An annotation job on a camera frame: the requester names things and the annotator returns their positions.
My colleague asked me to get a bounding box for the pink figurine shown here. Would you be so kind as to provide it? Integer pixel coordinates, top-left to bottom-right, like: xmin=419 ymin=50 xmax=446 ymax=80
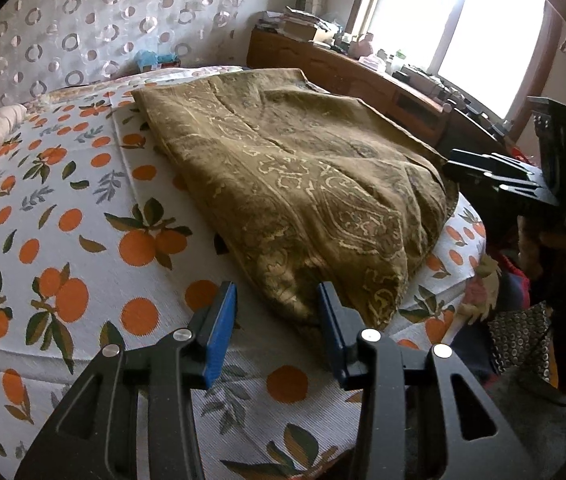
xmin=348 ymin=32 xmax=374 ymax=60

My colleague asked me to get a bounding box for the wooden headboard shelf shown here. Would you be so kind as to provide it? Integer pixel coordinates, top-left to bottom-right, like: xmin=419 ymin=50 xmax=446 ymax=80
xmin=246 ymin=28 xmax=507 ymax=156

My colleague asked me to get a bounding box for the floral quilt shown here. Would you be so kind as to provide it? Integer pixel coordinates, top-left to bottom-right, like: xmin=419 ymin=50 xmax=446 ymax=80
xmin=25 ymin=65 xmax=244 ymax=113

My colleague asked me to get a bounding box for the brown patterned sunflower shirt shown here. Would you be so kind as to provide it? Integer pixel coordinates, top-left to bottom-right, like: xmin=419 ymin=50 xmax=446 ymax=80
xmin=133 ymin=68 xmax=458 ymax=328

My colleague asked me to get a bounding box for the bright window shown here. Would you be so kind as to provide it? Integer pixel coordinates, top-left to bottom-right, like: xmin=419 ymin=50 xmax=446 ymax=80
xmin=348 ymin=0 xmax=561 ymax=125

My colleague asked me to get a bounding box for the right hand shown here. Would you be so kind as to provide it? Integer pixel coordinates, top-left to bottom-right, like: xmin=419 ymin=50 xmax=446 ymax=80
xmin=518 ymin=216 xmax=566 ymax=280

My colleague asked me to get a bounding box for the stack of books and papers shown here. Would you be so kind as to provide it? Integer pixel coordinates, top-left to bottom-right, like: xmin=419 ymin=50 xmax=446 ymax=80
xmin=255 ymin=6 xmax=339 ymax=44

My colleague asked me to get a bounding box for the orange-print white bedsheet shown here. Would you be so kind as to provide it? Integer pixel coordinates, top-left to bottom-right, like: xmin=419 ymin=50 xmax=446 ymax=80
xmin=0 ymin=66 xmax=487 ymax=480

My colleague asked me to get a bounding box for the white circle-patterned curtain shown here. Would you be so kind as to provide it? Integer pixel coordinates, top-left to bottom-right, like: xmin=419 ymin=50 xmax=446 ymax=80
xmin=0 ymin=0 xmax=245 ymax=106

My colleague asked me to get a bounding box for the blue tissue box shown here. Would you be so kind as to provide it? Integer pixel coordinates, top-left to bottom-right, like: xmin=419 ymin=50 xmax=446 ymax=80
xmin=135 ymin=51 xmax=181 ymax=73

